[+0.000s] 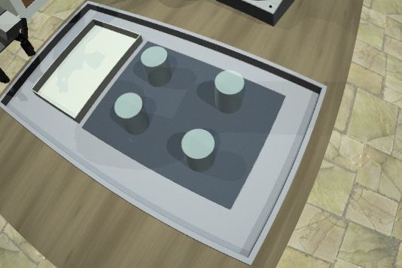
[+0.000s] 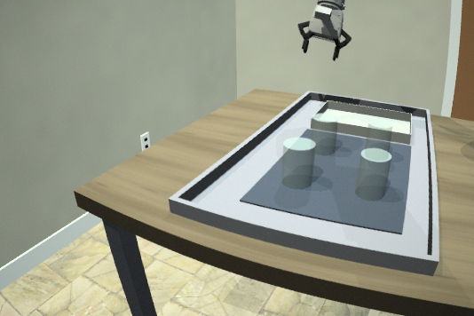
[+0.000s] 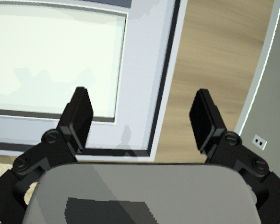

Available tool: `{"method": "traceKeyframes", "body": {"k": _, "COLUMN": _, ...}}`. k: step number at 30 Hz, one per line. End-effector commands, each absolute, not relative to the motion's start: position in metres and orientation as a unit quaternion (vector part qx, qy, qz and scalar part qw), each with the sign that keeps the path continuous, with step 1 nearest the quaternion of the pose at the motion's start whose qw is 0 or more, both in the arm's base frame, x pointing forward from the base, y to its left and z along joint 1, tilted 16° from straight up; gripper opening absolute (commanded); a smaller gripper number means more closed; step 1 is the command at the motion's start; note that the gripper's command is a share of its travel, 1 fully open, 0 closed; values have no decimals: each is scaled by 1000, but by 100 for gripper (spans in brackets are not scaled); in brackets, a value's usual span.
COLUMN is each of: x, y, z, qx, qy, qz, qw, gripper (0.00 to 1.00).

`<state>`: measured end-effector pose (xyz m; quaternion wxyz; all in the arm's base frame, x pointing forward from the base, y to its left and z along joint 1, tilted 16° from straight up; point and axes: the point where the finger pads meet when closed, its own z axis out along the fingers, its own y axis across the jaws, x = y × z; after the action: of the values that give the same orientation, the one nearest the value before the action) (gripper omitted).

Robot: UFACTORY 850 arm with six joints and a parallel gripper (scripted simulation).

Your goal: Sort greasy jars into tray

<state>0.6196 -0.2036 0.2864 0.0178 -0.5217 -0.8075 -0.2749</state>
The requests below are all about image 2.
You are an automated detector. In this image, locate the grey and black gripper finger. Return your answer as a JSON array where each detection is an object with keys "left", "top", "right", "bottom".
[
  {"left": 333, "top": 30, "right": 352, "bottom": 61},
  {"left": 298, "top": 21, "right": 315, "bottom": 53}
]

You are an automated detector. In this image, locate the clear glass jar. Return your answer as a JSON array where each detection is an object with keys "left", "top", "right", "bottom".
[
  {"left": 281, "top": 138, "right": 316, "bottom": 189},
  {"left": 355, "top": 148, "right": 391, "bottom": 201},
  {"left": 311, "top": 114, "right": 338, "bottom": 155},
  {"left": 365, "top": 119, "right": 393, "bottom": 152}
]

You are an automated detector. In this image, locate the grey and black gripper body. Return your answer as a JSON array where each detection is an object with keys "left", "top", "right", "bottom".
[{"left": 308, "top": 3, "right": 344, "bottom": 43}]

